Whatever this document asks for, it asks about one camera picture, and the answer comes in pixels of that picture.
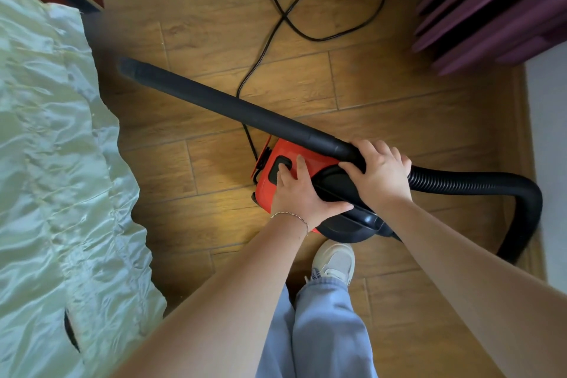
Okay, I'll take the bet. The person's right forearm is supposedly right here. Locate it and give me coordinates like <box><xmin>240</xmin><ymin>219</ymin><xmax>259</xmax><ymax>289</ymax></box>
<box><xmin>380</xmin><ymin>198</ymin><xmax>567</xmax><ymax>378</ymax></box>

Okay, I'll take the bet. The person's left leg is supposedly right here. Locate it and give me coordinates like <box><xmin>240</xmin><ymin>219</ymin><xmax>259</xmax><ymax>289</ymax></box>
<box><xmin>255</xmin><ymin>284</ymin><xmax>296</xmax><ymax>378</ymax></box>

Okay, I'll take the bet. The person's left forearm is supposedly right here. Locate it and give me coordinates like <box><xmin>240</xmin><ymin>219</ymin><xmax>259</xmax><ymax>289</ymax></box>
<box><xmin>110</xmin><ymin>213</ymin><xmax>309</xmax><ymax>378</ymax></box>

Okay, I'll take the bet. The person's right hand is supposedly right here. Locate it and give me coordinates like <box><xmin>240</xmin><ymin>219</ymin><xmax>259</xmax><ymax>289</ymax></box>
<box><xmin>338</xmin><ymin>138</ymin><xmax>413</xmax><ymax>214</ymax></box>

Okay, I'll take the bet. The person's left hand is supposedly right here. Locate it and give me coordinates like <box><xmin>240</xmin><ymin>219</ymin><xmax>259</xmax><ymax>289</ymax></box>
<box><xmin>270</xmin><ymin>154</ymin><xmax>354</xmax><ymax>232</ymax></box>

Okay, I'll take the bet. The pale green bedspread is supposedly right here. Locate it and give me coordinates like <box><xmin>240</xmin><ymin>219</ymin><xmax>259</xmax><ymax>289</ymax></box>
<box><xmin>0</xmin><ymin>0</ymin><xmax>168</xmax><ymax>378</ymax></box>

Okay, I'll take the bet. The thin silver bracelet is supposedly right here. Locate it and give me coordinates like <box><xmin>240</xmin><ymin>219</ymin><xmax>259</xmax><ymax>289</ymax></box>
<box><xmin>270</xmin><ymin>211</ymin><xmax>309</xmax><ymax>234</ymax></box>

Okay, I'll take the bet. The person's right leg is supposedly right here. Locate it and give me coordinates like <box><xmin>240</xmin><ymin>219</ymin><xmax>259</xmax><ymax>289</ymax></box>
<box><xmin>292</xmin><ymin>278</ymin><xmax>380</xmax><ymax>378</ymax></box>

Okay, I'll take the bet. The purple curtain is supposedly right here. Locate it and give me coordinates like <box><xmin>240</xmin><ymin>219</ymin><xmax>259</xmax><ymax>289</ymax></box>
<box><xmin>410</xmin><ymin>0</ymin><xmax>567</xmax><ymax>77</ymax></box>

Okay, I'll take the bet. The wooden skirting board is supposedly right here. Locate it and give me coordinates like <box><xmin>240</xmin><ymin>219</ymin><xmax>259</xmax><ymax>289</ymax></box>
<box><xmin>500</xmin><ymin>63</ymin><xmax>548</xmax><ymax>281</ymax></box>

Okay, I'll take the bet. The person's leg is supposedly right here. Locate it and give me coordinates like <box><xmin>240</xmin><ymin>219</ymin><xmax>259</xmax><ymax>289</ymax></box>
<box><xmin>255</xmin><ymin>284</ymin><xmax>296</xmax><ymax>378</ymax></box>
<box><xmin>292</xmin><ymin>278</ymin><xmax>380</xmax><ymax>378</ymax></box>

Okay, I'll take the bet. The black power cord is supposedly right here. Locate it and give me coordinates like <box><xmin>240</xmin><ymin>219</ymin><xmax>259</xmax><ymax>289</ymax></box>
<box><xmin>236</xmin><ymin>0</ymin><xmax>389</xmax><ymax>161</ymax></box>

